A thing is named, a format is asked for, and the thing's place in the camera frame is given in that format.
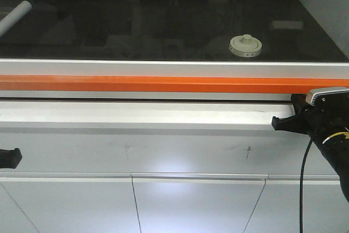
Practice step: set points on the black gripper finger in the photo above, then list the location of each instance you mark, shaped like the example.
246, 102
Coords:
10, 158

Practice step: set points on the white rolled paper tube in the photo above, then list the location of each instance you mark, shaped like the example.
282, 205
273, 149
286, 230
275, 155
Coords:
15, 16

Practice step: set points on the white base cabinet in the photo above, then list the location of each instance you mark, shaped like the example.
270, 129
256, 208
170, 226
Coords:
149, 167

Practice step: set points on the fume hood sash orange handle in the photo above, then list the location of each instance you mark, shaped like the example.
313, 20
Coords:
57, 78

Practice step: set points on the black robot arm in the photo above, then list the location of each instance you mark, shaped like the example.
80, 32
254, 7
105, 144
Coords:
338, 159

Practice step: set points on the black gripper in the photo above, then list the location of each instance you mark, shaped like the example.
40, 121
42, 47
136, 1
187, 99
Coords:
326, 122

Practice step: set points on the glass jar with white lid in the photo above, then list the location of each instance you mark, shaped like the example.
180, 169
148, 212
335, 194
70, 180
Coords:
245, 46

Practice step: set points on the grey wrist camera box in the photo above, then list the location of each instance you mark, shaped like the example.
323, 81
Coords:
320, 94

